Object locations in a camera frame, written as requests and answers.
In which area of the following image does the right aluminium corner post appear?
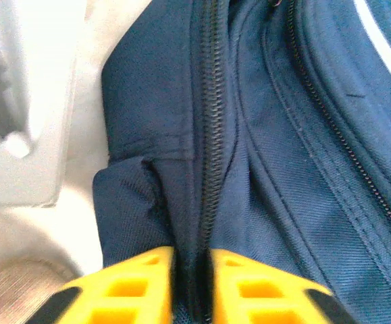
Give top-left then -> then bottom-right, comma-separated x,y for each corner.
0,0 -> 91,207

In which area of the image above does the navy blue student backpack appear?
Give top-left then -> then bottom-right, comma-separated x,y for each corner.
92,0 -> 391,324

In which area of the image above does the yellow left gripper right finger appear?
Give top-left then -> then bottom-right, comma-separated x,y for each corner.
210,248 -> 360,324

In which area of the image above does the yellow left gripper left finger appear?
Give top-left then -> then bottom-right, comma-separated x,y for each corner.
24,246 -> 176,324

